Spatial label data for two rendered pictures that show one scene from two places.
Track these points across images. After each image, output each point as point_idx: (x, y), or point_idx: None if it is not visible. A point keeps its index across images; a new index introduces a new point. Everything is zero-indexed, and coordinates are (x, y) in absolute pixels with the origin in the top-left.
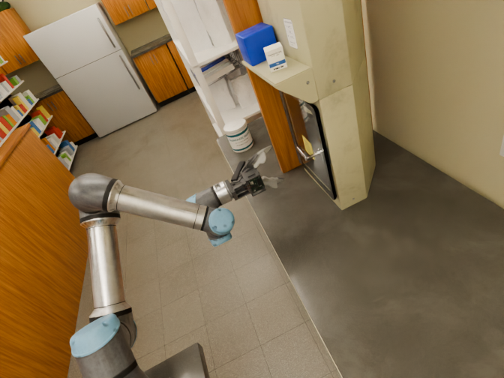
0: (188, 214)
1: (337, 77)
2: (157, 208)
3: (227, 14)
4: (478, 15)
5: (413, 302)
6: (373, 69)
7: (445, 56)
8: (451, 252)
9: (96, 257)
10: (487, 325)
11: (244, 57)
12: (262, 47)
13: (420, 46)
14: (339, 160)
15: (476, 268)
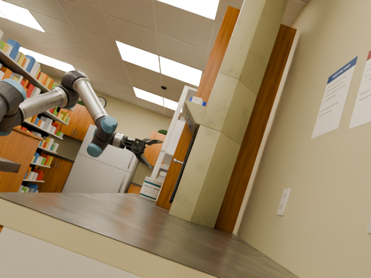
0: (99, 108)
1: (215, 121)
2: (92, 96)
3: None
4: (291, 136)
5: (159, 218)
6: (252, 188)
7: (277, 162)
8: (208, 234)
9: (42, 95)
10: (188, 233)
11: None
12: None
13: (271, 162)
14: (190, 170)
15: (213, 238)
